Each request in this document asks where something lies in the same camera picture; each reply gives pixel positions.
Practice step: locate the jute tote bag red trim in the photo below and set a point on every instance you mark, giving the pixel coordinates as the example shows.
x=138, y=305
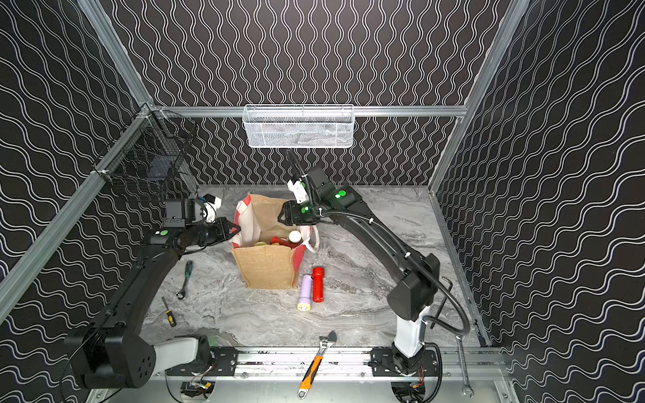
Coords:
x=270, y=267

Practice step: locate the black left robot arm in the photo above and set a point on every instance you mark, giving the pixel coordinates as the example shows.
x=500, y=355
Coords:
x=109, y=353

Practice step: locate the yellow black small screwdriver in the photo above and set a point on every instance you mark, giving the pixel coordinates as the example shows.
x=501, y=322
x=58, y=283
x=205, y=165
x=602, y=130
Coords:
x=169, y=313

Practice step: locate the red flashlight front row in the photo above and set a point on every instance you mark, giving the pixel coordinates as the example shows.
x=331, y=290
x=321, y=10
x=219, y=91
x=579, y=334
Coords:
x=318, y=275

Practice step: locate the black wire mesh basket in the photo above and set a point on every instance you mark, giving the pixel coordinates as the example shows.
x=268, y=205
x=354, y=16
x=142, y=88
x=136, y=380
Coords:
x=149, y=161

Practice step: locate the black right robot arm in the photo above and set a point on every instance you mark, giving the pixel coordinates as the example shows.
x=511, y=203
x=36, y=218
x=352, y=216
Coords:
x=416, y=276

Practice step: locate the lavender flashlight yellow head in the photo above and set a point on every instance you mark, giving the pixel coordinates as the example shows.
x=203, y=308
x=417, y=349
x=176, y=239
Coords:
x=304, y=303

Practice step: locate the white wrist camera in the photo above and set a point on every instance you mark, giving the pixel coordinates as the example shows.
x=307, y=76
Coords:
x=209, y=206
x=298, y=188

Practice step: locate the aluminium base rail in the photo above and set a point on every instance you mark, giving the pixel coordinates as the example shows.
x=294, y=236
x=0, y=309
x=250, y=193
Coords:
x=338, y=364

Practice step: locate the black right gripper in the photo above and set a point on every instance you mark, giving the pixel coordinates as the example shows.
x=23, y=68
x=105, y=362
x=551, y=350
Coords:
x=289, y=214

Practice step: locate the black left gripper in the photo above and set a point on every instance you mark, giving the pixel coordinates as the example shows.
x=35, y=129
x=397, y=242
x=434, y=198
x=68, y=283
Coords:
x=222, y=230

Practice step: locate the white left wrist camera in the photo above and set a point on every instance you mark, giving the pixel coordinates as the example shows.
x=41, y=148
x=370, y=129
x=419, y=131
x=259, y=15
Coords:
x=209, y=206

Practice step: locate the black hex key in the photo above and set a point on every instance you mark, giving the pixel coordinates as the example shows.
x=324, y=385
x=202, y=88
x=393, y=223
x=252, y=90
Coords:
x=449, y=285

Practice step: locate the white wire mesh basket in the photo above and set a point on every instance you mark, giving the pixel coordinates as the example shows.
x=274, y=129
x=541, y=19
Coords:
x=298, y=126

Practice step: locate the orange handled adjustable wrench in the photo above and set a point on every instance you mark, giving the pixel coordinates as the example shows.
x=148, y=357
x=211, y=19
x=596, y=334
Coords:
x=325, y=342

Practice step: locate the silver combination wrench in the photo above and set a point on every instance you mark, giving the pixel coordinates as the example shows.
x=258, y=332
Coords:
x=467, y=390

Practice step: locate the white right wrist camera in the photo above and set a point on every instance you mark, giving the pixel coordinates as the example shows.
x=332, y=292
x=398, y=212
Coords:
x=298, y=188

